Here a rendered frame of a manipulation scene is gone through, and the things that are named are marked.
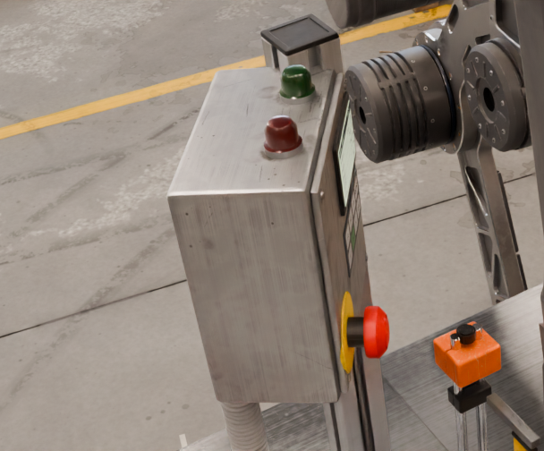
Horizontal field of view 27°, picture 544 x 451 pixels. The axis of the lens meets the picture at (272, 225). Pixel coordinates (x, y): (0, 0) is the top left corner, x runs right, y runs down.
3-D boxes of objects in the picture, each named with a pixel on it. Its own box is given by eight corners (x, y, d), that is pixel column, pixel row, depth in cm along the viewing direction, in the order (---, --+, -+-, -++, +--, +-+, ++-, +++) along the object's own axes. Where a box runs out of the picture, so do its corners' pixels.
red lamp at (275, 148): (261, 159, 74) (256, 130, 73) (267, 139, 76) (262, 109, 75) (300, 158, 73) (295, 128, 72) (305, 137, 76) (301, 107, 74)
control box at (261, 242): (215, 404, 83) (163, 195, 72) (253, 262, 97) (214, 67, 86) (350, 405, 81) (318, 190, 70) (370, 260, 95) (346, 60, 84)
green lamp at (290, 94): (277, 106, 80) (273, 77, 78) (283, 88, 82) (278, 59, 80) (313, 104, 79) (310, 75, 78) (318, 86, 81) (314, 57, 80)
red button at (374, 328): (342, 329, 79) (384, 329, 78) (347, 295, 82) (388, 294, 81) (347, 369, 81) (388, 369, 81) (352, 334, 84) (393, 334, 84)
